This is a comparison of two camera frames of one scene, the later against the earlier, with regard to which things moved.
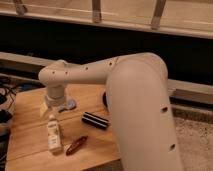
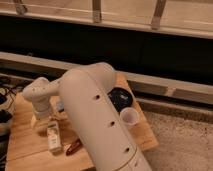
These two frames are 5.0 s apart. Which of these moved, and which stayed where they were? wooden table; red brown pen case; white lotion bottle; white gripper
Moved: white gripper
Stayed: white lotion bottle; red brown pen case; wooden table
